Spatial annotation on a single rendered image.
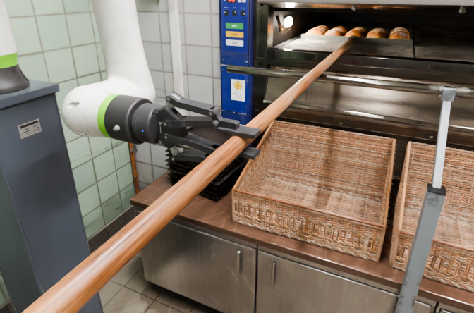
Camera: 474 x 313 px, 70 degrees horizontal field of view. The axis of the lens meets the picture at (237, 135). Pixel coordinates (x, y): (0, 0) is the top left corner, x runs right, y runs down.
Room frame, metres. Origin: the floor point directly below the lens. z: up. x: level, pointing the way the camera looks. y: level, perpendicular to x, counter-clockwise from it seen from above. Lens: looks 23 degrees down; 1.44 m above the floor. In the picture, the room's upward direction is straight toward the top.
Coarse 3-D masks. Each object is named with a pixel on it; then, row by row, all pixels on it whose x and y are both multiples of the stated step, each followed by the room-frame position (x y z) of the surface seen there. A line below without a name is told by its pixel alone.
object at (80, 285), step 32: (320, 64) 1.09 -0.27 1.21; (288, 96) 0.75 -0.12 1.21; (224, 160) 0.45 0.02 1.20; (192, 192) 0.36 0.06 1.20; (128, 224) 0.29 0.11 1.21; (160, 224) 0.30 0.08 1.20; (96, 256) 0.24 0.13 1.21; (128, 256) 0.26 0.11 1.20; (64, 288) 0.21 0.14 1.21; (96, 288) 0.22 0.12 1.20
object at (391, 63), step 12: (276, 48) 1.61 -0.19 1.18; (300, 60) 1.52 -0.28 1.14; (312, 60) 1.49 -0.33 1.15; (336, 60) 1.45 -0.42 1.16; (348, 60) 1.43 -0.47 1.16; (360, 60) 1.41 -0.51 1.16; (372, 60) 1.39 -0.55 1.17; (384, 60) 1.37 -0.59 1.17; (396, 60) 1.35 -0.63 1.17; (408, 60) 1.34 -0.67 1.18; (420, 60) 1.33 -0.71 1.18; (432, 60) 1.33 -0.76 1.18; (444, 60) 1.33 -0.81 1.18; (444, 72) 1.28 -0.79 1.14; (456, 72) 1.26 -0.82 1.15; (468, 72) 1.25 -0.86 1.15
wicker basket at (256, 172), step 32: (288, 128) 1.49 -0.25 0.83; (320, 128) 1.43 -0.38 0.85; (256, 160) 1.33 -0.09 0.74; (288, 160) 1.45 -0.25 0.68; (320, 160) 1.39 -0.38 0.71; (352, 160) 1.34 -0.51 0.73; (384, 160) 1.30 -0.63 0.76; (256, 192) 1.31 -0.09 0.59; (288, 192) 1.30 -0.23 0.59; (320, 192) 1.30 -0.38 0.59; (352, 192) 1.30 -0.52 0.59; (384, 192) 1.15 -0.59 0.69; (256, 224) 1.07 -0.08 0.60; (288, 224) 1.02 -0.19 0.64; (320, 224) 0.97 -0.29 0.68; (352, 224) 0.93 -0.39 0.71; (384, 224) 0.89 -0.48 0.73
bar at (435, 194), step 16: (320, 80) 1.11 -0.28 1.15; (336, 80) 1.08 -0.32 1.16; (352, 80) 1.06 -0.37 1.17; (368, 80) 1.05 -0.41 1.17; (384, 80) 1.03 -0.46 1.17; (448, 96) 0.94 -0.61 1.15; (464, 96) 0.93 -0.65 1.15; (448, 112) 0.92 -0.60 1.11; (432, 176) 0.80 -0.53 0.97; (432, 192) 0.75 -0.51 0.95; (432, 208) 0.75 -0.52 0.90; (432, 224) 0.74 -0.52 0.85; (416, 240) 0.75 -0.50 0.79; (416, 256) 0.75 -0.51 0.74; (416, 272) 0.74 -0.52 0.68; (416, 288) 0.74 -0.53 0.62; (400, 304) 0.75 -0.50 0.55
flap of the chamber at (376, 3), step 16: (272, 0) 1.42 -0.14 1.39; (288, 0) 1.39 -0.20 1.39; (304, 0) 1.37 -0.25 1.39; (320, 0) 1.34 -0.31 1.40; (336, 0) 1.32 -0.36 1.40; (352, 0) 1.29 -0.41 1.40; (368, 0) 1.27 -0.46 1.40; (384, 0) 1.25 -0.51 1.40; (400, 0) 1.23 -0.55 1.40; (416, 0) 1.21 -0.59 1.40; (432, 0) 1.19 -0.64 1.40; (448, 0) 1.17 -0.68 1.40; (464, 0) 1.15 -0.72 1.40
